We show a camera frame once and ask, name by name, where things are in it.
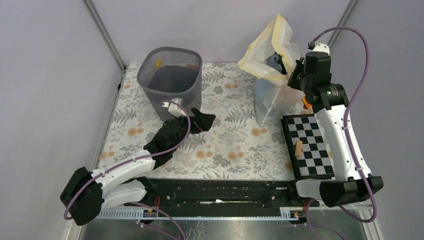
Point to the orange red toy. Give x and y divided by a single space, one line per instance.
307 107

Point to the grey mesh trash bin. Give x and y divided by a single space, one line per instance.
172 80

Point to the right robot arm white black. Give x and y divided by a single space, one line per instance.
354 181

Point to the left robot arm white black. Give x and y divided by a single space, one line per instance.
89 192

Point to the floral patterned table mat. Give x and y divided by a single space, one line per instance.
235 148

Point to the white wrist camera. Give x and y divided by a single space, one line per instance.
173 108
318 47

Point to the yellow toy block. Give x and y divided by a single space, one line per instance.
158 63

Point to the brown rectangular block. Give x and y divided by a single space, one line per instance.
191 66

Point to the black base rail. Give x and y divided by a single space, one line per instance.
223 199

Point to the beige tape strip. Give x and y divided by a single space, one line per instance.
298 148

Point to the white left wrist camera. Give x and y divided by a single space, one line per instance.
173 108

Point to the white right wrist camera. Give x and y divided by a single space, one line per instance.
318 47

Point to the black white checkerboard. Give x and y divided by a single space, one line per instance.
315 162

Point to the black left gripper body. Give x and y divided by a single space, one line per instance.
183 122

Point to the clear yellow-rimmed plastic bag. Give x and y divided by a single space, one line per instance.
271 59

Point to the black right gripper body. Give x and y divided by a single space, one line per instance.
303 79

